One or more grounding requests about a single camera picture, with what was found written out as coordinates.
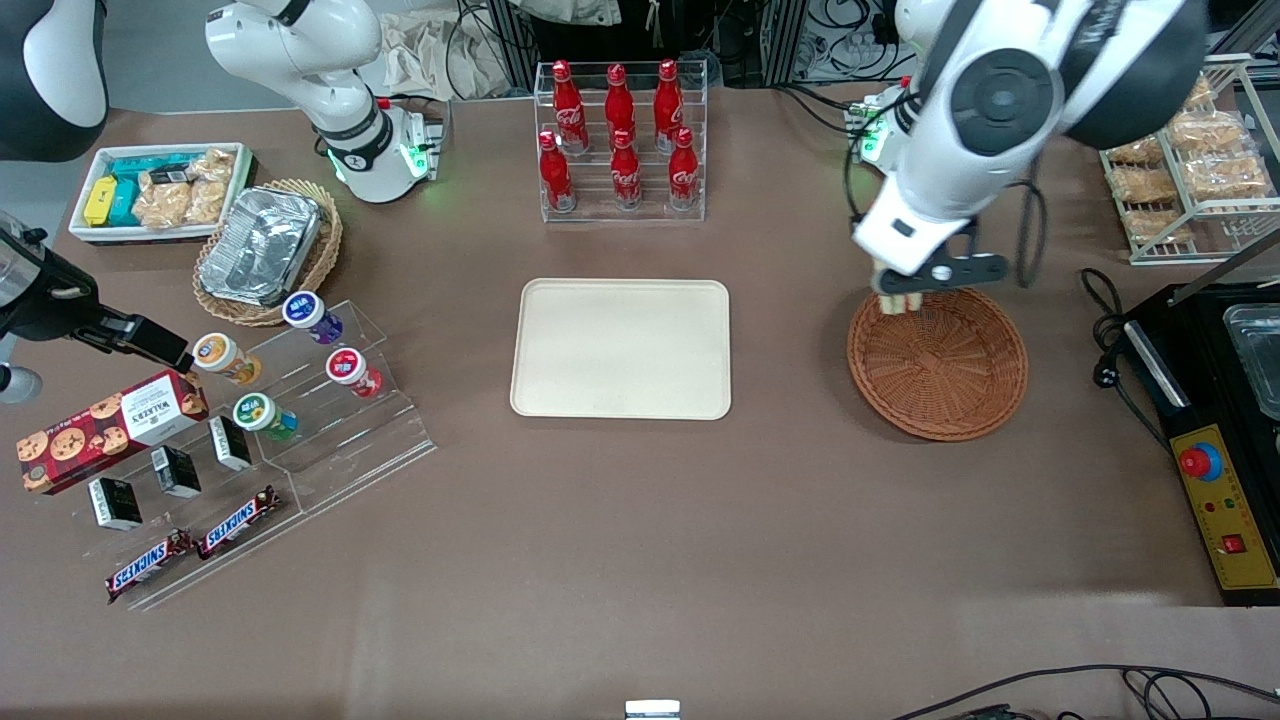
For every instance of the black machine with yellow panel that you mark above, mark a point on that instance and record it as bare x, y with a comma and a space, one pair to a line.
1225, 470

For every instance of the light oval wicker basket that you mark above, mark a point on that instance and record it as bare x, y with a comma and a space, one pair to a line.
325, 250

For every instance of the person in beige jacket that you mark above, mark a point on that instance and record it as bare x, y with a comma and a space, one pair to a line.
570, 10

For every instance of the green lid yogurt cup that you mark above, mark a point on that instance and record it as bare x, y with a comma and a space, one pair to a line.
254, 411

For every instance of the red cola bottle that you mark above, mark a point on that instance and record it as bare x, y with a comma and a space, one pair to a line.
668, 105
684, 176
556, 178
626, 178
619, 105
569, 110

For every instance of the brown round wicker basket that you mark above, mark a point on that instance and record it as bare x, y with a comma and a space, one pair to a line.
940, 370

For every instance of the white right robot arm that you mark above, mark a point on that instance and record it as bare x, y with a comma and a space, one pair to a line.
300, 50

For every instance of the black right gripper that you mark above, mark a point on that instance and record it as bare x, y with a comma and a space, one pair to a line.
62, 315

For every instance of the snickers chocolate bar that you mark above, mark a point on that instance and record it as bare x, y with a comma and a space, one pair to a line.
238, 522
145, 567

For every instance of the triangular sandwich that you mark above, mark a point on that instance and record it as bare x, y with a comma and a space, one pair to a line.
900, 305

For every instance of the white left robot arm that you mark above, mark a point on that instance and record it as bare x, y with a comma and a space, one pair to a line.
1000, 100

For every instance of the small black carton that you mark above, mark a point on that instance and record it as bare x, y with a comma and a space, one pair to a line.
176, 472
115, 503
230, 443

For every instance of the red emergency stop button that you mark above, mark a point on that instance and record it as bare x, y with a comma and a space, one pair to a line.
1200, 461

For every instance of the cream plastic tray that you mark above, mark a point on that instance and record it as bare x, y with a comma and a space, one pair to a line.
620, 350

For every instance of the beige cloth bag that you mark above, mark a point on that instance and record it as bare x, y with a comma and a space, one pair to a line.
420, 55

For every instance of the red cookie box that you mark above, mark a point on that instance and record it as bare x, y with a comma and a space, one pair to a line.
100, 435

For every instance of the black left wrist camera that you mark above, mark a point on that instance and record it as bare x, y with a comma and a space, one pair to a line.
965, 268

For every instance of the wrapped bread packet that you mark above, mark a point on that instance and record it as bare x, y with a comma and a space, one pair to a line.
1225, 177
1200, 93
1138, 151
1210, 132
1145, 186
1160, 226

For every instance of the orange lid yogurt cup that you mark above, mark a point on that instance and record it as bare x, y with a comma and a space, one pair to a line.
216, 353

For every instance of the purple lid yogurt cup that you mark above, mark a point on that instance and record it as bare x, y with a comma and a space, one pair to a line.
303, 309

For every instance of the white rectangular bin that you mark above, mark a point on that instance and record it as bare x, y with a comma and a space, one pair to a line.
85, 165

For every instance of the red lid yogurt cup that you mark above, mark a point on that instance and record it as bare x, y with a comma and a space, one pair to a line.
345, 366

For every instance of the clear acrylic stepped display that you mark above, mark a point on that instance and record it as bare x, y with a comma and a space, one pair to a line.
340, 440

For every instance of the teal snack box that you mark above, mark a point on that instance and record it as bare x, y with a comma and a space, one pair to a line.
124, 205
150, 164

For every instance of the clear acrylic bottle rack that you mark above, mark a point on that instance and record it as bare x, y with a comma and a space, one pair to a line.
590, 205

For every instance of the clear bag of crackers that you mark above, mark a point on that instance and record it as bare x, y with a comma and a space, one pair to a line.
207, 200
163, 205
215, 164

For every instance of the aluminium foil container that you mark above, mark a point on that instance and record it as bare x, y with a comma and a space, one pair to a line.
260, 245

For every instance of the yellow small box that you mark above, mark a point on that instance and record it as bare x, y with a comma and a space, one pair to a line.
100, 200

